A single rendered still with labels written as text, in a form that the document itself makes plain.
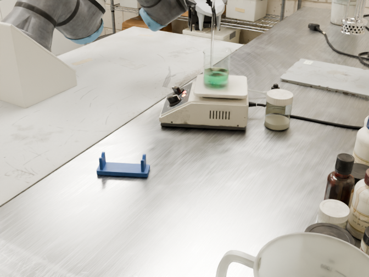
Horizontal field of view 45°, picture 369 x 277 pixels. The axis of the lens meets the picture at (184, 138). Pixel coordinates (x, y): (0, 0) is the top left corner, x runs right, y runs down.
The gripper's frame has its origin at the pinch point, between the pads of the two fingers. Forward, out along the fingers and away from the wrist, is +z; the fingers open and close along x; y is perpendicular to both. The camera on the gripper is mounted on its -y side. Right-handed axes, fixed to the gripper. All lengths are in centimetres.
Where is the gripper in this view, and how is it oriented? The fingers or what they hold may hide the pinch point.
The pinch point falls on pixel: (213, 10)
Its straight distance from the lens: 98.7
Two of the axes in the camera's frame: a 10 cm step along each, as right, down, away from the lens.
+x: -9.9, 0.5, -1.1
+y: -0.1, 8.6, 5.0
